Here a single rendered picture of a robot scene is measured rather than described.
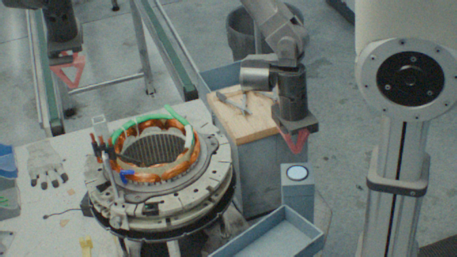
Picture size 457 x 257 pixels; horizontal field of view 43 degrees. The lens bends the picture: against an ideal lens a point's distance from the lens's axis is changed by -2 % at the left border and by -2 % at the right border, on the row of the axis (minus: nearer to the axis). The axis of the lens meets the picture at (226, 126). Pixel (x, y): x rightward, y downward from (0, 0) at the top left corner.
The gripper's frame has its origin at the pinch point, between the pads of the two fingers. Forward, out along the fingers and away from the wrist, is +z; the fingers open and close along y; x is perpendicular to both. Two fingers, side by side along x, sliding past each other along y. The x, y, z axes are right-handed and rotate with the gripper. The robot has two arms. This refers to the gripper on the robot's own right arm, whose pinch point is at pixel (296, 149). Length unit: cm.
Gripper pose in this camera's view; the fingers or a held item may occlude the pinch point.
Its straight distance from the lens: 124.7
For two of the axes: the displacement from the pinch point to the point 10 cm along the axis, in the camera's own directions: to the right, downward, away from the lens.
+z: 1.2, 8.2, 5.6
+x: 9.4, -2.7, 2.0
